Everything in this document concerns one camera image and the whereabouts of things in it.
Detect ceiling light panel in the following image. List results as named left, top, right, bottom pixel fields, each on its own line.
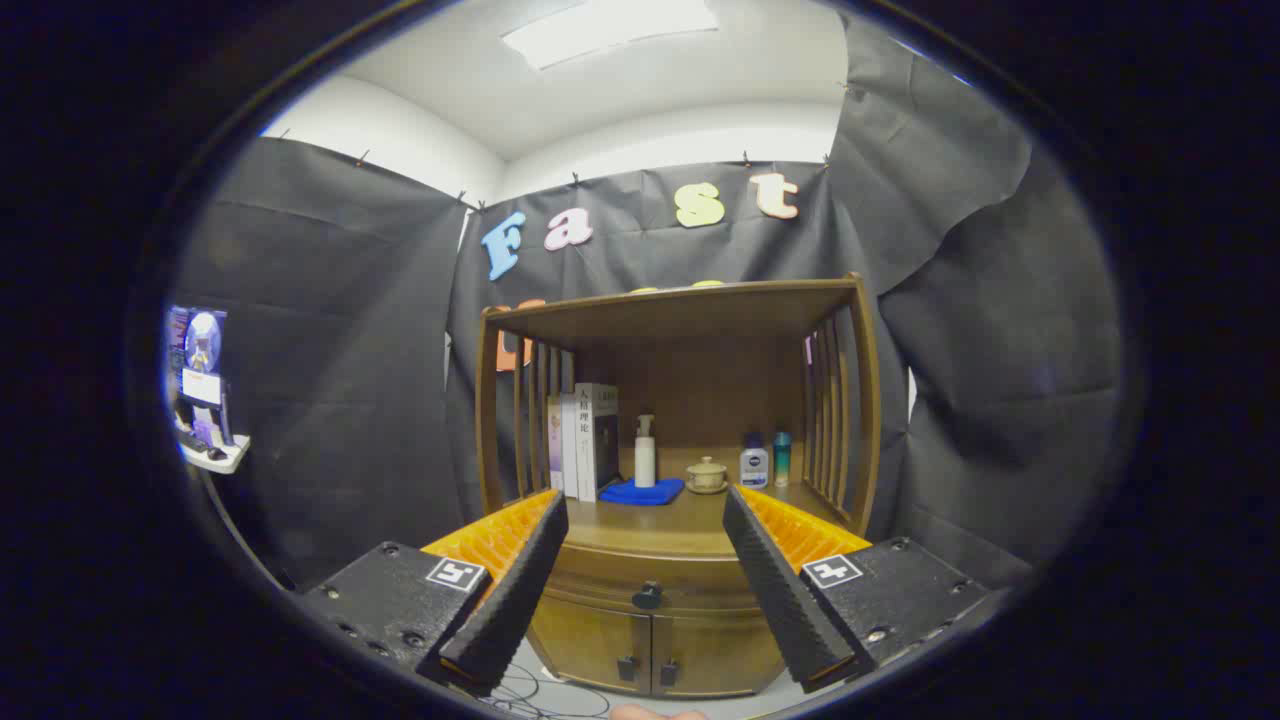
left=500, top=0, right=719, bottom=71

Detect wooden countertop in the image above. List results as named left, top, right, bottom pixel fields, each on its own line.
left=560, top=450, right=853, bottom=559

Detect wooden cabinet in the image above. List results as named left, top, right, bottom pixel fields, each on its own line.
left=474, top=272, right=883, bottom=699

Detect blue folded cloth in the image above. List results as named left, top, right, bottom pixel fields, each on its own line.
left=599, top=477, right=686, bottom=507

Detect thick book with dark cover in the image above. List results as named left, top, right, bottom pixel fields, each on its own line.
left=575, top=383, right=621, bottom=503

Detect computer monitor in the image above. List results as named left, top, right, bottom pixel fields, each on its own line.
left=165, top=305, right=233, bottom=446

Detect black floor cables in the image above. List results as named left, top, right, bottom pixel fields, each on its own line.
left=480, top=660, right=613, bottom=720

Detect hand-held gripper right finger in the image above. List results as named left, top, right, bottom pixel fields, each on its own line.
left=722, top=485, right=991, bottom=694

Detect thin white book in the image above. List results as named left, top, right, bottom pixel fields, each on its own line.
left=560, top=392, right=582, bottom=498

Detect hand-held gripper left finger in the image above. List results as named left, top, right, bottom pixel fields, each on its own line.
left=300, top=488, right=569, bottom=698

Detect white side desk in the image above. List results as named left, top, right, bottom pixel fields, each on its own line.
left=178, top=430, right=251, bottom=475

